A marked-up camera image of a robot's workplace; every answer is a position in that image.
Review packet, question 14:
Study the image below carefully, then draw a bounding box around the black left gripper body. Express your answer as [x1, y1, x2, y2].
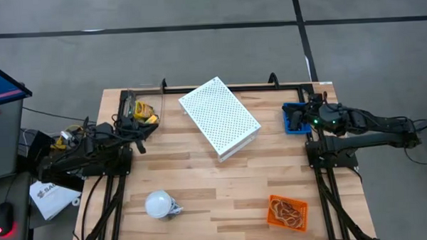
[113, 113, 147, 155]

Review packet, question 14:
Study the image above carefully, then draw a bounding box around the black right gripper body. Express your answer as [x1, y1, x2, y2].
[301, 92, 347, 135]

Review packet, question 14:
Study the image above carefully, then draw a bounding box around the blue plastic basket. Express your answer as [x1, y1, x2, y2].
[282, 101, 313, 136]

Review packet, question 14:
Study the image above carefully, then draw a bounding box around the clear plastic bin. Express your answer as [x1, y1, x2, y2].
[125, 81, 165, 130]

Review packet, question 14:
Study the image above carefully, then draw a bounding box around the orange plastic basket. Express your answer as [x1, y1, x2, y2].
[265, 192, 310, 234]

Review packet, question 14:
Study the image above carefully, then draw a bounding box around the white perforated shelf riser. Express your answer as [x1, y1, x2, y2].
[177, 74, 264, 165]

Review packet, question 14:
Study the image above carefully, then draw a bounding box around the black equipment box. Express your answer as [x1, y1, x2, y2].
[19, 128, 56, 167]

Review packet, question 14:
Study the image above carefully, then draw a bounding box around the white printed booklet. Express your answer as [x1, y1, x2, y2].
[28, 177, 83, 222]

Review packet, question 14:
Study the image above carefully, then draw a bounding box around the grey cabinet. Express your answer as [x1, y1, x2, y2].
[0, 99, 27, 181]

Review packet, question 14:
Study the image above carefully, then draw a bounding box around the blue screen monitor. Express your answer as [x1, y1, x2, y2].
[0, 56, 33, 108]

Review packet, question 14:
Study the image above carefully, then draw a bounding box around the black computer mouse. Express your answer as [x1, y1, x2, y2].
[0, 201, 16, 238]

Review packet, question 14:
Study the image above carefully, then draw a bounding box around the black metal table frame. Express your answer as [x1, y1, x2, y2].
[64, 70, 379, 240]

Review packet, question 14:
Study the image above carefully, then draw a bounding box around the yellow wire connector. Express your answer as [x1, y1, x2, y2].
[49, 124, 83, 152]

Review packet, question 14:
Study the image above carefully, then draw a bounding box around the black floor cable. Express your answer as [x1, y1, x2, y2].
[402, 118, 427, 167]

